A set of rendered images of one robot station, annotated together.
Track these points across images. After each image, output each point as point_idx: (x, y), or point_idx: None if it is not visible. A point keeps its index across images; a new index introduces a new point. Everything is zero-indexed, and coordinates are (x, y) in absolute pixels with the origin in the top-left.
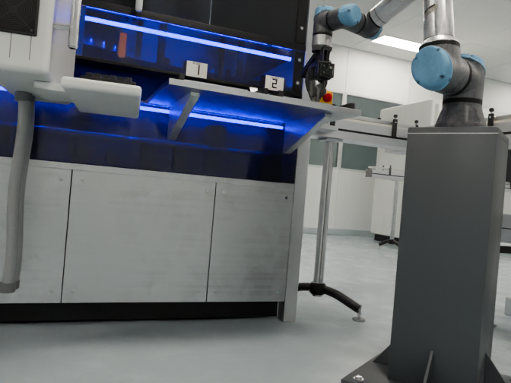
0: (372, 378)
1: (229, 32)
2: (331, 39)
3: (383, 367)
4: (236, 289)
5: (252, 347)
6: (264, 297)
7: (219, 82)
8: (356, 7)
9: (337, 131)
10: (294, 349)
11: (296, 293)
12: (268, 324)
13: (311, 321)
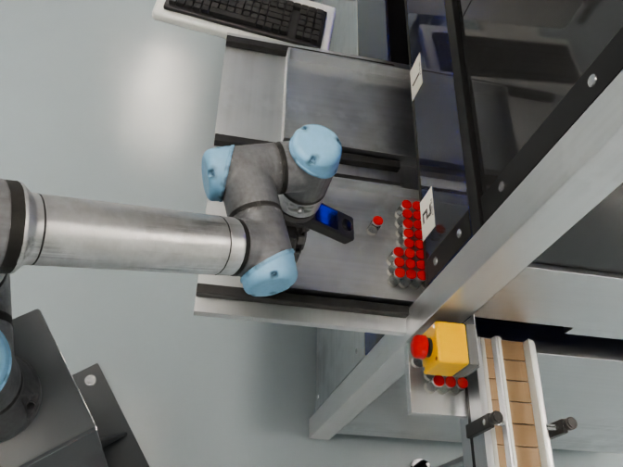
0: (84, 395)
1: (455, 60)
2: (286, 201)
3: (107, 433)
4: (320, 333)
5: (219, 329)
6: (317, 377)
7: (413, 123)
8: (206, 167)
9: (470, 451)
10: (200, 372)
11: (317, 426)
12: (301, 393)
13: (309, 466)
